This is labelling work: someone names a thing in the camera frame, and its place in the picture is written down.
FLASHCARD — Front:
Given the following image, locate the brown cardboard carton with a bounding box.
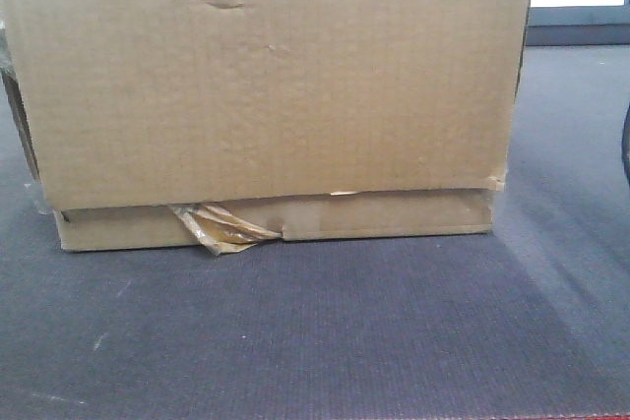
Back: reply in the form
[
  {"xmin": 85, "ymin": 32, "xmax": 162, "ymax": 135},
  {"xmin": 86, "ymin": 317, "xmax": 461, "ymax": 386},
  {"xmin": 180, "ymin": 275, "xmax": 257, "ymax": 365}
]
[{"xmin": 1, "ymin": 0, "xmax": 530, "ymax": 254}]

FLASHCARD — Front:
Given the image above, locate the dark conveyor belt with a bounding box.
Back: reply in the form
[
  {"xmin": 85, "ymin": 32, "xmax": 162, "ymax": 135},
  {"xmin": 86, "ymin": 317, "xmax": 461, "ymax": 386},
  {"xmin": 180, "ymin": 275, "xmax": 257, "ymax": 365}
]
[{"xmin": 1, "ymin": 46, "xmax": 629, "ymax": 419}]

